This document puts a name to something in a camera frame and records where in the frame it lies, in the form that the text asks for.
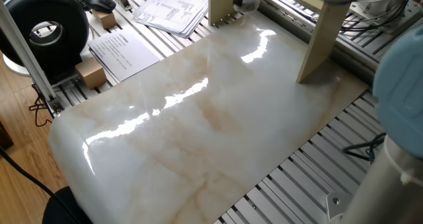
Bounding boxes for small wooden block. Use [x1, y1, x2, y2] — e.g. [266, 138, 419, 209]
[75, 57, 108, 91]

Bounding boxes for aluminium frame post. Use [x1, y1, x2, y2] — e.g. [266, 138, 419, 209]
[0, 0, 64, 115]

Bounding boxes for white marble pattern board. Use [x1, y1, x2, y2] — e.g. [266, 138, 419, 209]
[48, 9, 369, 224]

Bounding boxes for silver perforated mounting plate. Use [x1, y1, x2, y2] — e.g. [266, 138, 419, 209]
[346, 0, 423, 37]

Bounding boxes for single printed paper sheet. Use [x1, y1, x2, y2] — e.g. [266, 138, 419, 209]
[87, 28, 161, 83]

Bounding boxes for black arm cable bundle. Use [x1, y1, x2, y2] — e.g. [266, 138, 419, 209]
[307, 0, 418, 33]

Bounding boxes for small cardboard block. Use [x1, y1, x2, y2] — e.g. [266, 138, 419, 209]
[92, 9, 118, 30]

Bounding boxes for small clear round jar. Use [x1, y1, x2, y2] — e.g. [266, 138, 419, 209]
[233, 0, 262, 14]

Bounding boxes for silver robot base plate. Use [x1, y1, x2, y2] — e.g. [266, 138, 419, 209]
[325, 192, 354, 224]

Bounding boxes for stack of printed papers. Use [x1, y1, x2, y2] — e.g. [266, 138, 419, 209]
[133, 0, 210, 39]

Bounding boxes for thin tangled black cable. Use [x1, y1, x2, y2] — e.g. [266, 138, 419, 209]
[28, 84, 54, 128]

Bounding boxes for thick black floor cable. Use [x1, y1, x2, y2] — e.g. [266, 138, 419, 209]
[0, 145, 83, 224]

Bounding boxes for dark blue base cable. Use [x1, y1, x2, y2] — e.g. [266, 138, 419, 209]
[341, 132, 387, 163]

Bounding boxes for cream wooden shelf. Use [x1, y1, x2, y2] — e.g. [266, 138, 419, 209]
[208, 0, 360, 85]

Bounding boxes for black ring-shaped fan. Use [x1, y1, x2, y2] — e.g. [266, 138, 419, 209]
[0, 0, 91, 85]

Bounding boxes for black computer mouse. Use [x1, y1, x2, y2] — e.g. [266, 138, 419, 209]
[86, 0, 118, 15]

